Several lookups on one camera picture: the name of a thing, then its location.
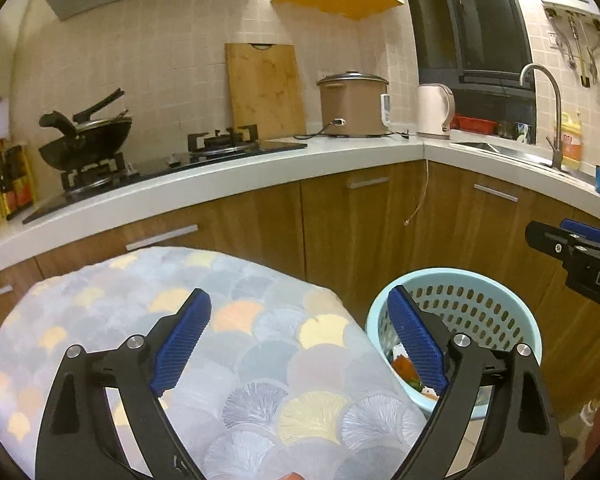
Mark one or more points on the fan-patterned tablecloth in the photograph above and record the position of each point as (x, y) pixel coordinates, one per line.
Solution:
(260, 335)

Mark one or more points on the black glass gas hob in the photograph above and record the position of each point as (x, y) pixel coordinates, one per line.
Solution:
(180, 165)

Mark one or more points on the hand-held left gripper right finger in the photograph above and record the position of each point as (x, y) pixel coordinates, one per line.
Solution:
(420, 345)

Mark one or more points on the white paper scrap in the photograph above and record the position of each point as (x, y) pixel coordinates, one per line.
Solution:
(430, 393)

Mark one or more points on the steel sink faucet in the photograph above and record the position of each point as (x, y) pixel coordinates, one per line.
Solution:
(555, 110)

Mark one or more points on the dark window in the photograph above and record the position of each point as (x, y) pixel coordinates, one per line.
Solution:
(470, 25)

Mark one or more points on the brown rice cooker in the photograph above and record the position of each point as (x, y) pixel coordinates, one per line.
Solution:
(350, 105)

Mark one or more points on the steel sink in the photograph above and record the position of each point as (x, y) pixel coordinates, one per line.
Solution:
(500, 150)

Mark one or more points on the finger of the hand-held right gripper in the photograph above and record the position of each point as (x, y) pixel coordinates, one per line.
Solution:
(547, 240)
(587, 231)

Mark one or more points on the red tray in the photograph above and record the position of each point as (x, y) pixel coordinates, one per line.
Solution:
(474, 124)

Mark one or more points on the green wrapper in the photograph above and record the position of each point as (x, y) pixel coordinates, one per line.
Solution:
(415, 384)

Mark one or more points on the black burner grate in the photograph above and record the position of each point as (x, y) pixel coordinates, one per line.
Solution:
(92, 175)
(222, 141)

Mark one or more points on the black wok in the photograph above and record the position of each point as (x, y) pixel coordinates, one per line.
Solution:
(80, 147)

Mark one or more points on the light blue plastic basket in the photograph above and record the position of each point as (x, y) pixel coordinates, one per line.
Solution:
(480, 310)

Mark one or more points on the wooden cutting board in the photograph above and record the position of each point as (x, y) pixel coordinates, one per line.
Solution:
(265, 90)

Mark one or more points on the white electric kettle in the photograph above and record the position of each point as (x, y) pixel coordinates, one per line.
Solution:
(434, 110)

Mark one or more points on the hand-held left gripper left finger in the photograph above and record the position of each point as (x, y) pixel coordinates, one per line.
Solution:
(182, 345)

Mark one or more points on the wooden base cabinet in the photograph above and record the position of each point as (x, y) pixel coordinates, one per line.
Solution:
(260, 220)

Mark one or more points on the yellow detergent bottle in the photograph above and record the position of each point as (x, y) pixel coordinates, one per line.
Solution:
(572, 142)

